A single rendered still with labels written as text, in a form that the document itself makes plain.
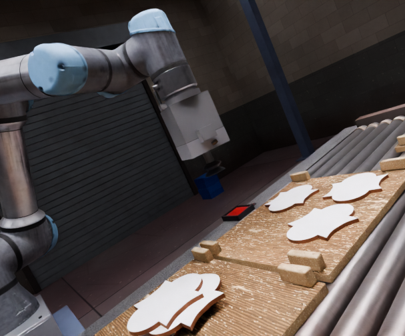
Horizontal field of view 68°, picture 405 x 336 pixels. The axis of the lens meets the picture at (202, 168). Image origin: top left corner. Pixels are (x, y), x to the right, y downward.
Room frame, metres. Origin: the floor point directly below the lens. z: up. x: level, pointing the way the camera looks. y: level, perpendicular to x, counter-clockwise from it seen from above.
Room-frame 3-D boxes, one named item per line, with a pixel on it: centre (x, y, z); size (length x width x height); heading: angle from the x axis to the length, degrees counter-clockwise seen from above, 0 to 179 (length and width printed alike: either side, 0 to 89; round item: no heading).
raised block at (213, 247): (0.68, 0.06, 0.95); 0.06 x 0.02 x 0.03; 34
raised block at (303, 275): (0.43, -0.06, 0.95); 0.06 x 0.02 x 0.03; 33
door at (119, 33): (5.00, 1.54, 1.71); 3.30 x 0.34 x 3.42; 124
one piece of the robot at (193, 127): (0.58, -0.02, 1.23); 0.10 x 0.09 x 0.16; 21
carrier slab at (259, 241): (0.68, -0.18, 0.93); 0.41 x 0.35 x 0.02; 124
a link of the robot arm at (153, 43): (0.59, -0.02, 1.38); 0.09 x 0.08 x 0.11; 63
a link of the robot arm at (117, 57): (0.62, 0.08, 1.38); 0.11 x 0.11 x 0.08; 63
